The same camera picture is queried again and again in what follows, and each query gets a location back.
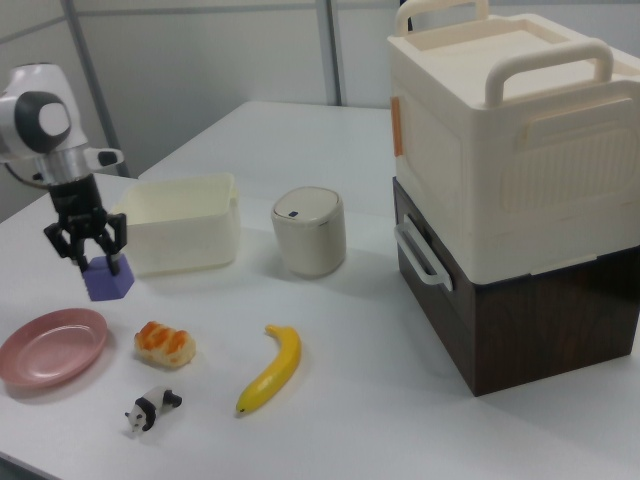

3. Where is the yellow toy banana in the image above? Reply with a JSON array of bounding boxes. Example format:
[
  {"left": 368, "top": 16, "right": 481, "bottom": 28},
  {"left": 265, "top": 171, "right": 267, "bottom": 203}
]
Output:
[{"left": 235, "top": 323, "right": 303, "bottom": 415}]

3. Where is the cream plastic tub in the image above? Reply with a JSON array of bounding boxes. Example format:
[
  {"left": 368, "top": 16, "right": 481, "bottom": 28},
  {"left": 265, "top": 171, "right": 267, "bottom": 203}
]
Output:
[{"left": 110, "top": 172, "right": 239, "bottom": 278}]

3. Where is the white drawer handle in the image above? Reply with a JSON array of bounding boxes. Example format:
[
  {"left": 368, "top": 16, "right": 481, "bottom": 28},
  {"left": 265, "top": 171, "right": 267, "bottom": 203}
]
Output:
[{"left": 393, "top": 212, "right": 454, "bottom": 292}]

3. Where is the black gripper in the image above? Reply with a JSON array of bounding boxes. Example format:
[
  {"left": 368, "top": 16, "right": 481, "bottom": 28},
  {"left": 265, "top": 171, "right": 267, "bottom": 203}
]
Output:
[{"left": 43, "top": 172, "right": 127, "bottom": 277}]

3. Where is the small panda figurine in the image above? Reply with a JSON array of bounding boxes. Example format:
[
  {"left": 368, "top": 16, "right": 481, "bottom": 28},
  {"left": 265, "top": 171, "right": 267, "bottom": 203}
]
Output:
[{"left": 124, "top": 385, "right": 184, "bottom": 435}]

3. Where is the small white lidded bin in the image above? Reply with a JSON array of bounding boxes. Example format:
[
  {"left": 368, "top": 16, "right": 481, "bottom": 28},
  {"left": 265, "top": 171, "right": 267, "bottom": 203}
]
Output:
[{"left": 270, "top": 186, "right": 347, "bottom": 279}]

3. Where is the pink plate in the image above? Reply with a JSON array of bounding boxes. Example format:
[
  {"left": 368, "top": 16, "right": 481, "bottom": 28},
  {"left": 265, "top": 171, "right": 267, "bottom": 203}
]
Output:
[{"left": 0, "top": 307, "right": 109, "bottom": 389}]

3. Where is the orange latch strip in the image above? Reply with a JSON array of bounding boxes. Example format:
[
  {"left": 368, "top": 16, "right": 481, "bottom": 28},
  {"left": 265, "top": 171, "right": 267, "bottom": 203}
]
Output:
[{"left": 389, "top": 95, "right": 404, "bottom": 159}]

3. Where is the purple cube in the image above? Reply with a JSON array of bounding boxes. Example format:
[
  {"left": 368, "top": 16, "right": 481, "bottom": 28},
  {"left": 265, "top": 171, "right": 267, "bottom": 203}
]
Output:
[{"left": 82, "top": 253, "right": 136, "bottom": 303}]

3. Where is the dark brown wooden box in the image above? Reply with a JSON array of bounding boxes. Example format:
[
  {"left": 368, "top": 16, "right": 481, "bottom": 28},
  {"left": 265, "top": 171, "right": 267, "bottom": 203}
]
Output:
[{"left": 392, "top": 174, "right": 640, "bottom": 398}]

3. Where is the toy bread with orange glaze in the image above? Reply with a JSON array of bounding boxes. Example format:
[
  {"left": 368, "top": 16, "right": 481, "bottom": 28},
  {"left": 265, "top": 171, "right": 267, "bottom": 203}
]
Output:
[{"left": 132, "top": 321, "right": 196, "bottom": 370}]

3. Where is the cream storage box with handles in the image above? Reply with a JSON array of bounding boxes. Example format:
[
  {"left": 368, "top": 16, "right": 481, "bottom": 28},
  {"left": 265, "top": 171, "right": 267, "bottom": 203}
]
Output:
[{"left": 387, "top": 0, "right": 640, "bottom": 281}]

